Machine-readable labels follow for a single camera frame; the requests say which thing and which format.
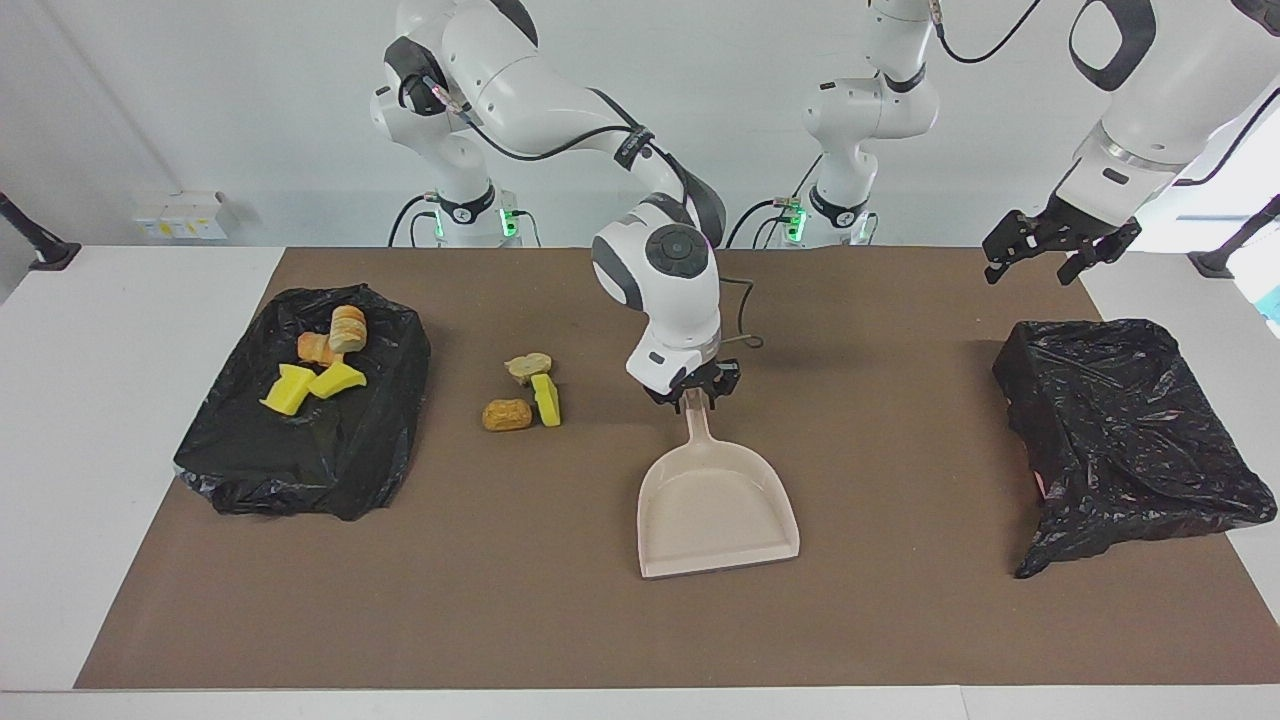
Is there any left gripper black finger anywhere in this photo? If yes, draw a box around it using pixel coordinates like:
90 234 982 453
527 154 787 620
1058 222 1143 286
982 212 1046 286

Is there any beige plastic dustpan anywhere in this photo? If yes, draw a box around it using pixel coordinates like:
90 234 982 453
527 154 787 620
637 388 801 580

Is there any brown bread bun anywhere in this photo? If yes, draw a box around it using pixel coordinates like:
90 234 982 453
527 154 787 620
481 398 534 433

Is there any yellow sponge piece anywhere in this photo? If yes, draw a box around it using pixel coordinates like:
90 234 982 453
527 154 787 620
307 361 368 400
260 363 318 417

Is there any black bag over pink bin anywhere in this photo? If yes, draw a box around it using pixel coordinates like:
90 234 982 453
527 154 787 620
992 318 1279 580

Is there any black bag covered bin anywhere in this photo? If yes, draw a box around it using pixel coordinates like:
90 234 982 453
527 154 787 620
173 284 433 523

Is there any large brown table mat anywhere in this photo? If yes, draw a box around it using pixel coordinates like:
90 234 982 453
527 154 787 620
75 247 1280 691

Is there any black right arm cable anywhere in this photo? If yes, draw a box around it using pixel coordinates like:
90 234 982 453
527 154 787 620
400 60 766 351

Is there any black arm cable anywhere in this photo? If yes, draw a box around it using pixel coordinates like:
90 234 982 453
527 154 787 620
400 60 766 351
930 0 1280 188

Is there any black camera stand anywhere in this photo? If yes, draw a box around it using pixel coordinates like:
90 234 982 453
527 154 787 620
1188 195 1280 279
0 192 81 271

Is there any black left base cable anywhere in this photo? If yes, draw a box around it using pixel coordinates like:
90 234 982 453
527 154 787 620
725 195 801 249

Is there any black base cable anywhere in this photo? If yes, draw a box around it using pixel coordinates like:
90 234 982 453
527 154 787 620
388 193 441 248
725 195 801 249

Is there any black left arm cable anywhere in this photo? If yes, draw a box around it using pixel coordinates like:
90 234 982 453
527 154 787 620
930 0 1280 188

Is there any black right base cable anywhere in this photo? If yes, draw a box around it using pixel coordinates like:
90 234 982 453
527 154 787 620
388 193 441 248

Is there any white wall outlet box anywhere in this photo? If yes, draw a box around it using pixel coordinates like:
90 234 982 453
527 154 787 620
133 190 238 241

